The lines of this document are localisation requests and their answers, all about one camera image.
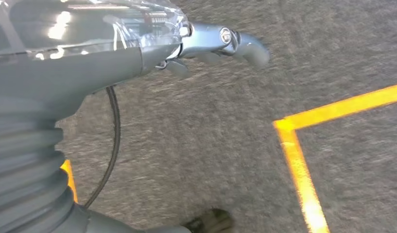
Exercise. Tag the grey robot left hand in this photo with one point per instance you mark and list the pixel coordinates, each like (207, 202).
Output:
(72, 70)

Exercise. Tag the yellow floor tape square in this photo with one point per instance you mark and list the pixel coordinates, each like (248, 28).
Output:
(293, 160)

